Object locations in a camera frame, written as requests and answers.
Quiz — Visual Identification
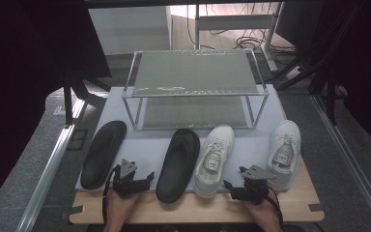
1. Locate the bundle of black floor cables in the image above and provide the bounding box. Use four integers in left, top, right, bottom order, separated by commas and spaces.
235, 34, 298, 56

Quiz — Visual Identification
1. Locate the person's left hand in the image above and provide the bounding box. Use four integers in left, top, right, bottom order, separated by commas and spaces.
104, 188, 141, 232

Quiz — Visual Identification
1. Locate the white metal desk frame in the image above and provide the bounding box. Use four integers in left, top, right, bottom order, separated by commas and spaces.
193, 2, 285, 73

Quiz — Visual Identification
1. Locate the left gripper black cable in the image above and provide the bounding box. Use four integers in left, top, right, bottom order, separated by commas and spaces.
101, 163, 122, 225

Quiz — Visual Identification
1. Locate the aluminium floor rail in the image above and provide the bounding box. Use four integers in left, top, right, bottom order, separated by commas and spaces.
14, 99, 87, 232
311, 95, 371, 232

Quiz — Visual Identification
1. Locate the black tripod stand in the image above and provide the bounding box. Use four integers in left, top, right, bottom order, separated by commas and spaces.
272, 2, 365, 126

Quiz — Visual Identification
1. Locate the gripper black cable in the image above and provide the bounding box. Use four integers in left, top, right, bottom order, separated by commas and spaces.
101, 163, 122, 225
265, 186, 285, 230

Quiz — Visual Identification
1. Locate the white sneaker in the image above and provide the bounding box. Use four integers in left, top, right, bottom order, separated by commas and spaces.
193, 124, 236, 199
266, 119, 302, 191

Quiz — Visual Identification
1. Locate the white cabinet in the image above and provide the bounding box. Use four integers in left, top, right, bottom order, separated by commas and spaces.
88, 6, 172, 56

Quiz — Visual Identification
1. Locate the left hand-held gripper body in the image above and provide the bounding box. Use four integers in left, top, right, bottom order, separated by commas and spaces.
112, 158, 151, 198

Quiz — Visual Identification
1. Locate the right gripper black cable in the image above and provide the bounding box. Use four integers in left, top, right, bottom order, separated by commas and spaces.
265, 186, 285, 230

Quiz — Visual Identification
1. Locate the light blue mat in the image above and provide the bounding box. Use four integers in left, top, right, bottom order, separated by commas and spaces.
74, 84, 299, 193

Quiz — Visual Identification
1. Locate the black slipper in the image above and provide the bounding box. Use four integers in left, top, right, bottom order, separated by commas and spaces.
155, 128, 201, 204
80, 120, 128, 190

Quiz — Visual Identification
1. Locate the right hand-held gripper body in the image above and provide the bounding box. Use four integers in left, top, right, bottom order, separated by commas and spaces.
231, 164, 277, 206

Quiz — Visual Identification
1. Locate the person's right hand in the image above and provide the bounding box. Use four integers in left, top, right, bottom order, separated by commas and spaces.
243, 196, 283, 232

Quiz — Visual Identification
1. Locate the black tape piece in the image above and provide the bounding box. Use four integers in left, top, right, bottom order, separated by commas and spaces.
61, 204, 86, 220
308, 203, 331, 213

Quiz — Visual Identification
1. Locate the metal mesh shoe rack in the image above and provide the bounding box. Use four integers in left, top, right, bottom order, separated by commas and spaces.
121, 47, 270, 131

